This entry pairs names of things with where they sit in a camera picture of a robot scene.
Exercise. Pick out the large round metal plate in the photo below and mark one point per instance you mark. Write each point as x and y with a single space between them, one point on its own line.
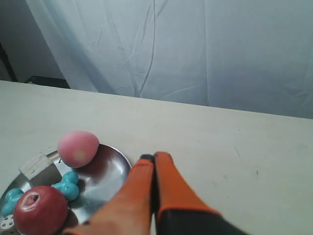
98 182

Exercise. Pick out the teal bone-shaped toy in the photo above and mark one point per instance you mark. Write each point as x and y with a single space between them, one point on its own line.
67 186

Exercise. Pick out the white backdrop cloth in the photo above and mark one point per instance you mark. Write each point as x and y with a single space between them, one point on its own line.
252 55

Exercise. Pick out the white die with dots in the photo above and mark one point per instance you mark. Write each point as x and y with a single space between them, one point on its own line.
7 223

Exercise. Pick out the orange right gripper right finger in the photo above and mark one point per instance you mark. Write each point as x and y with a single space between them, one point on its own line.
181 211

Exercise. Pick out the pale wooden block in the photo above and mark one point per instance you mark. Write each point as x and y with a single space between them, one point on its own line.
40 171

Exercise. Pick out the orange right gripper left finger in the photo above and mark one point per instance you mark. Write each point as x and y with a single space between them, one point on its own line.
129 212

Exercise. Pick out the pink peach with leaf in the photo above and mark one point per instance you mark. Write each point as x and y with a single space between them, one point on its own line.
78 148

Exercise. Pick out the red apple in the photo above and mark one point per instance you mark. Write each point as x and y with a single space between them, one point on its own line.
41 210

